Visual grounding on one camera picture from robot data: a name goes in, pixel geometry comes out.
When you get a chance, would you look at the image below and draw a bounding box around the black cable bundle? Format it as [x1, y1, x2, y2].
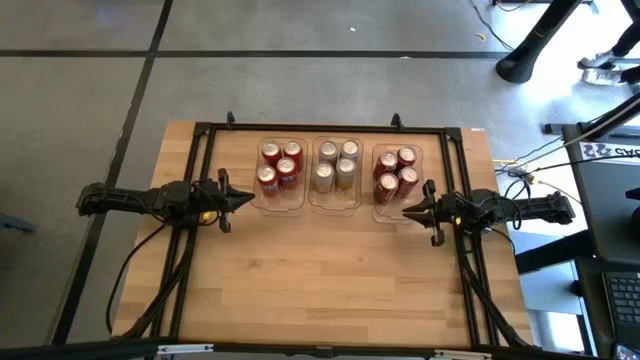
[459, 259, 534, 349]
[122, 234, 199, 341]

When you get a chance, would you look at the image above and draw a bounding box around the black aluminium table frame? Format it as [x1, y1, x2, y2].
[0, 121, 601, 360]

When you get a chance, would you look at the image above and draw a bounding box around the black side desk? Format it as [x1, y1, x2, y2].
[562, 121, 640, 360]

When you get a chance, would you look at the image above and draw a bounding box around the white orange soda can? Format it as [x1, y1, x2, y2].
[334, 157, 358, 191]
[318, 139, 340, 166]
[312, 161, 335, 195]
[339, 138, 361, 162]

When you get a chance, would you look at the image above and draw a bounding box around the grey furniture foot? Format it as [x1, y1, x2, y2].
[0, 212, 39, 236]

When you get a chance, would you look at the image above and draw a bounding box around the silver frame bracket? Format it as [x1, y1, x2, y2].
[157, 343, 215, 355]
[433, 349, 494, 360]

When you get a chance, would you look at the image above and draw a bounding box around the black loose cable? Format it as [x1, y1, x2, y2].
[105, 219, 174, 335]

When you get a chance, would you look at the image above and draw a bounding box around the clear plastic bin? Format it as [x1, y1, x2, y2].
[307, 136, 365, 217]
[251, 137, 309, 217]
[371, 143, 426, 224]

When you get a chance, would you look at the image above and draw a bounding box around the black floor stand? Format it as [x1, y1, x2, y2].
[494, 0, 584, 85]

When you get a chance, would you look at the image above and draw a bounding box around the black diagonal bar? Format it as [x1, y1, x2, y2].
[574, 91, 640, 144]

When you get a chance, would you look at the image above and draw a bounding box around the person's shoe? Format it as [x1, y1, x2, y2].
[577, 49, 617, 71]
[582, 67, 626, 87]

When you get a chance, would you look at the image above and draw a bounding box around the white printed label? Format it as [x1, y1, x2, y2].
[578, 141, 640, 162]

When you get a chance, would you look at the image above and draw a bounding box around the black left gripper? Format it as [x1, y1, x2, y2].
[190, 168, 256, 234]

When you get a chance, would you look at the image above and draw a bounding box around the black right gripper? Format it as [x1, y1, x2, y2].
[402, 179, 474, 247]

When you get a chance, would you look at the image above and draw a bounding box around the black laptop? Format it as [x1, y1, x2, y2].
[601, 269, 640, 360]

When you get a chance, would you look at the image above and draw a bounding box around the red Fanta can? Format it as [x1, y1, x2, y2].
[255, 164, 280, 197]
[282, 139, 305, 174]
[275, 157, 300, 191]
[260, 140, 283, 169]

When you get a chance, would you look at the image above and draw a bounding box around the person's leg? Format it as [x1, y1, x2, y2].
[619, 63, 640, 86]
[610, 0, 640, 59]

